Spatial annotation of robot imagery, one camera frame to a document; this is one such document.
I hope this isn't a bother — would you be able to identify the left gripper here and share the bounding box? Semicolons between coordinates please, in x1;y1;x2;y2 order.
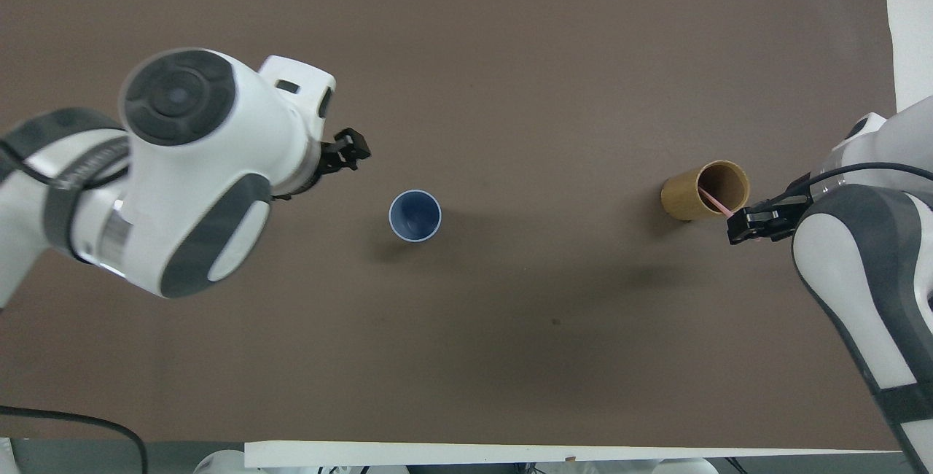
273;127;372;202

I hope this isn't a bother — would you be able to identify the blue cup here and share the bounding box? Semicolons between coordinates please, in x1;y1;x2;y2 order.
388;189;443;244

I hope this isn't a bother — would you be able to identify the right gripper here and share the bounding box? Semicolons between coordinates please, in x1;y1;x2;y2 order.
726;195;814;246

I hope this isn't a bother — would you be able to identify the pink chopstick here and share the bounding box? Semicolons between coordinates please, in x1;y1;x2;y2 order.
697;187;763;242

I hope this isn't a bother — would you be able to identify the bamboo tube cup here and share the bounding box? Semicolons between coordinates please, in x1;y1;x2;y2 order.
660;160;751;222

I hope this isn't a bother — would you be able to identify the black cable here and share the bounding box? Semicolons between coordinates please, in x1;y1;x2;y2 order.
783;161;933;202
0;405;149;474

